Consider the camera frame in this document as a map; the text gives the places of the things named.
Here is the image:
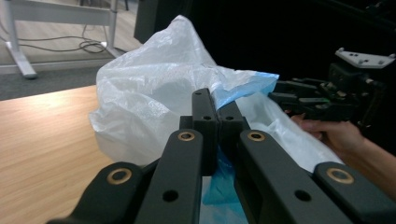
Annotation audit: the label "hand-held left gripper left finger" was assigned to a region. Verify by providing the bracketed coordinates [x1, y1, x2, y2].
[179, 87, 220, 177]

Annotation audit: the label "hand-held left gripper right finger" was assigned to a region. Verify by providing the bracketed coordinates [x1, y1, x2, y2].
[217, 101, 252, 163]

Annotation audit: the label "white plastic bag blue edge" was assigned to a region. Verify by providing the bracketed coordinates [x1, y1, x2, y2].
[88, 14, 344, 224]

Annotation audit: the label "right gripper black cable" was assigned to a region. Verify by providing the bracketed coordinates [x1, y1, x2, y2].
[358, 79, 387, 129]

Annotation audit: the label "tangled black cables under desk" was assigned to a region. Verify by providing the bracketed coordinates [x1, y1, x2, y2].
[0, 21, 108, 54]

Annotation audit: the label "white frame desk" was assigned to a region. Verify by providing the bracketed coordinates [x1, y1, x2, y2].
[0, 0, 126, 79]

